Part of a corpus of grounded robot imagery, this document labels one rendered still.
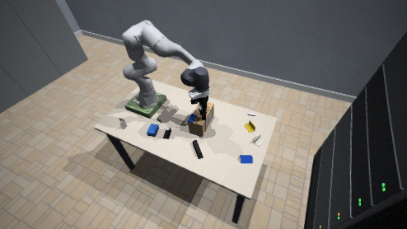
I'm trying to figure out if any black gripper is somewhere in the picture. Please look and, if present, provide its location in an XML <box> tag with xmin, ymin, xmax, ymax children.
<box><xmin>197</xmin><ymin>96</ymin><xmax>208</xmax><ymax>120</ymax></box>

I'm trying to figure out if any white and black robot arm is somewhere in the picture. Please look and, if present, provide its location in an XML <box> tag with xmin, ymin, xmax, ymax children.
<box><xmin>122</xmin><ymin>21</ymin><xmax>210</xmax><ymax>108</ymax></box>

